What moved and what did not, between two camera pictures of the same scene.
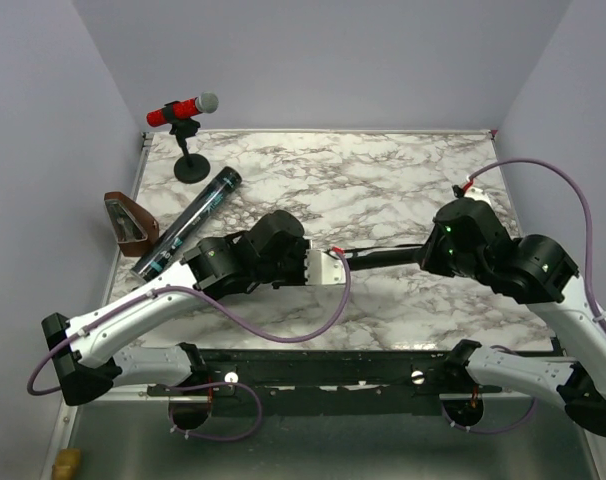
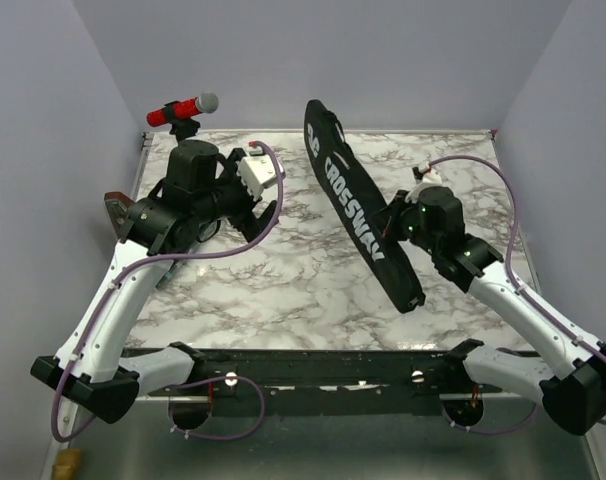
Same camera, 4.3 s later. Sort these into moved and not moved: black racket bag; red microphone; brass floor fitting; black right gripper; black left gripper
Moved: black racket bag; black left gripper; black right gripper
Not moved: brass floor fitting; red microphone
